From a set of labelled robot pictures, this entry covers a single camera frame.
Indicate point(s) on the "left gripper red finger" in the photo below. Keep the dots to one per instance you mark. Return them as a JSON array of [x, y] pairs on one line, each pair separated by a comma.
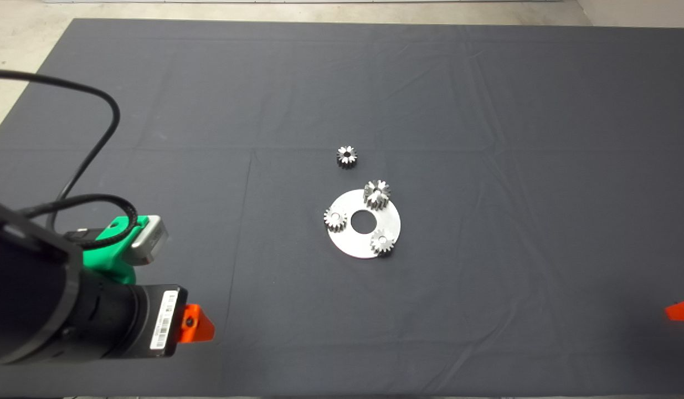
[[196, 327]]

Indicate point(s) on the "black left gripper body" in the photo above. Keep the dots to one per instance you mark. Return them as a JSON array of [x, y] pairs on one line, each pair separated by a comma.
[[145, 324]]

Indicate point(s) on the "larger steel gear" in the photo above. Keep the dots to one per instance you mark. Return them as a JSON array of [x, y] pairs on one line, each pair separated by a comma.
[[376, 195]]

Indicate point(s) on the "small steel gear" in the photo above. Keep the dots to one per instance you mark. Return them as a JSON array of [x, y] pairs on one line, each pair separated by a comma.
[[382, 242], [346, 158], [335, 219]]

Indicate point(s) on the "round metal plate with pins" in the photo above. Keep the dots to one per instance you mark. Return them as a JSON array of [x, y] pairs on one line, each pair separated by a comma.
[[355, 244]]

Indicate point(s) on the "dark grey table cloth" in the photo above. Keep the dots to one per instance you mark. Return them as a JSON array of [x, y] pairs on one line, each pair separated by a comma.
[[486, 138]]

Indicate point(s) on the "green left camera mount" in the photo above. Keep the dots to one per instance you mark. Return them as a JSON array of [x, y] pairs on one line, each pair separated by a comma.
[[106, 257]]

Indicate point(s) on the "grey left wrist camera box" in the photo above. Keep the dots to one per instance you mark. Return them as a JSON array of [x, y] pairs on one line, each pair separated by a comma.
[[150, 241]]

